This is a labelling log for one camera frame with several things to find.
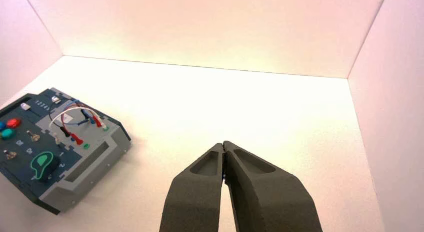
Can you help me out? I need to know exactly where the black green rotary knob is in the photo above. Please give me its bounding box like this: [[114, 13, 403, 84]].
[[30, 151, 62, 182]]

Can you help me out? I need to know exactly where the blue grey control panel box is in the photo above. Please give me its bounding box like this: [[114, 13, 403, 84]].
[[0, 87, 132, 215]]

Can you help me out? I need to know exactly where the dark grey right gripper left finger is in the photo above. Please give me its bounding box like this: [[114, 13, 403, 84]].
[[159, 143, 225, 232]]

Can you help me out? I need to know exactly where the white jumper cable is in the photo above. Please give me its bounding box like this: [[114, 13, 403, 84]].
[[48, 107, 109, 131]]

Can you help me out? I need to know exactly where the teal push button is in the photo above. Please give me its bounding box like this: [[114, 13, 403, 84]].
[[0, 128, 16, 141]]

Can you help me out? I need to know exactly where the blue jumper cable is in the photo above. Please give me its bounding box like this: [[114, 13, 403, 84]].
[[61, 99, 97, 126]]

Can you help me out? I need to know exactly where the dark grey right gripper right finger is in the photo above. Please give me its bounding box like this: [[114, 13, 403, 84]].
[[223, 140, 324, 232]]

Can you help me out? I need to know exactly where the black jumper cable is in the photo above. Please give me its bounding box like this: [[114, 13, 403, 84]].
[[48, 104, 71, 138]]

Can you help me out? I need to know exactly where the red jumper cable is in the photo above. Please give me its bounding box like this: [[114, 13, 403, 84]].
[[60, 106, 104, 146]]

